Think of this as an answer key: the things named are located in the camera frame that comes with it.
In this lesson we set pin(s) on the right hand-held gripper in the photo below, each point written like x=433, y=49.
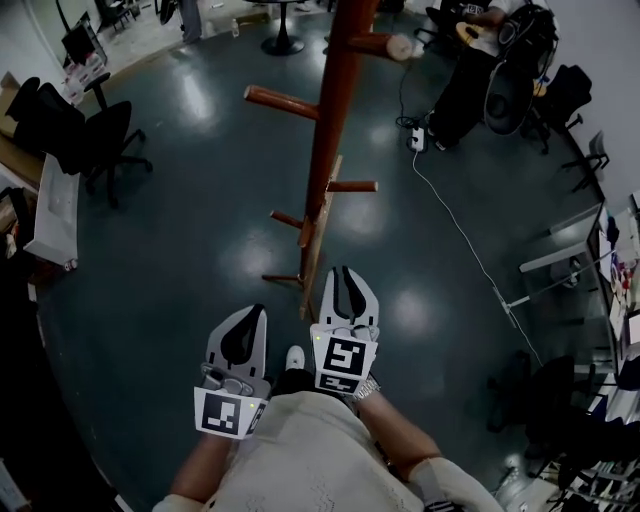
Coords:
x=344, y=357

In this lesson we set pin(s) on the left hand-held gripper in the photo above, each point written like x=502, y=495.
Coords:
x=220, y=412

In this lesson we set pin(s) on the brown wooden coat stand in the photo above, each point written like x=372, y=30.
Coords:
x=330, y=120

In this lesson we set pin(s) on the person's left forearm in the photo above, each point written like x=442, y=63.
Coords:
x=200, y=465

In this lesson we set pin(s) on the person's right forearm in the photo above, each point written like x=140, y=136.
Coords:
x=395, y=435

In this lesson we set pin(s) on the person's white shoe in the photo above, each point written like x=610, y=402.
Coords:
x=295, y=357

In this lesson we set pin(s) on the person's black trousers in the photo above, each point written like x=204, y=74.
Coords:
x=295, y=382

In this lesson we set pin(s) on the silver wrist watch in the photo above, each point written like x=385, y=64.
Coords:
x=366, y=389

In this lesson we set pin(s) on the person's white knitted top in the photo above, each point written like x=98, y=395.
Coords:
x=310, y=450

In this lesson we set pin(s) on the white power strip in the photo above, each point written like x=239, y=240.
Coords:
x=416, y=138

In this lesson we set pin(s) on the black padded chair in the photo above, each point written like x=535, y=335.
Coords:
x=545, y=400

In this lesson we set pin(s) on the glass desk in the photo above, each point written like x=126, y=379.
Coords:
x=570, y=260

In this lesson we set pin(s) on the black round table base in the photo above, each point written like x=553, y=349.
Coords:
x=282, y=44

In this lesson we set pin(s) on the black office chair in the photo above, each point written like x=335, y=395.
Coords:
x=75, y=130

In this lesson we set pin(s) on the grey chair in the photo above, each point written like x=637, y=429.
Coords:
x=595, y=160

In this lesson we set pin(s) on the black swivel chair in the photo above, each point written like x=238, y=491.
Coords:
x=562, y=100

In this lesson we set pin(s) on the clear plastic bottle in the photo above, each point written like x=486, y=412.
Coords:
x=235, y=27

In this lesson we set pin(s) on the red and white boxes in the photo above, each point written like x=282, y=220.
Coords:
x=82, y=75

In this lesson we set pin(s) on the cardboard box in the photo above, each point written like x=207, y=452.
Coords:
x=12, y=130

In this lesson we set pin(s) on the black monitor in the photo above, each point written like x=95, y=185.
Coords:
x=79, y=44

